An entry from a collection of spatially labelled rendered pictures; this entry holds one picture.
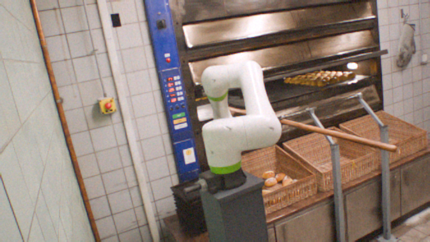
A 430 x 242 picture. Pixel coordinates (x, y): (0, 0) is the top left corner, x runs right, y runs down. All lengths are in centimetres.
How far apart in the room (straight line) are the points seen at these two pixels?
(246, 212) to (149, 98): 124
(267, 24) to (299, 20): 30
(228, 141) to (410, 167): 211
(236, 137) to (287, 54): 162
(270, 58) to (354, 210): 131
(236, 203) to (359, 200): 159
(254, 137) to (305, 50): 173
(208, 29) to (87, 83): 90
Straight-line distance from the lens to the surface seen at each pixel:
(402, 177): 305
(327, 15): 302
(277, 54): 271
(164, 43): 230
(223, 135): 122
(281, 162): 275
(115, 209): 246
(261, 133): 122
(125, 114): 227
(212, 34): 244
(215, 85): 156
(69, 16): 226
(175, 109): 233
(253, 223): 136
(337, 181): 243
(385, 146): 156
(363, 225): 288
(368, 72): 351
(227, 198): 124
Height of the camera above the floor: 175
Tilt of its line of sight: 13 degrees down
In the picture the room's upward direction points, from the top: 10 degrees counter-clockwise
